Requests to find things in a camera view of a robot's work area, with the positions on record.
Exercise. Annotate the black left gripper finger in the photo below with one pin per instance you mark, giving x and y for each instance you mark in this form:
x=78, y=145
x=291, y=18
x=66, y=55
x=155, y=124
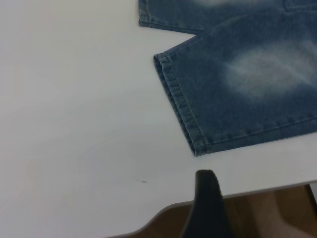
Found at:
x=208, y=210

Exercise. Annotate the blue faded denim pants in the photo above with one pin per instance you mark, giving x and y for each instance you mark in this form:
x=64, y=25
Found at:
x=235, y=99

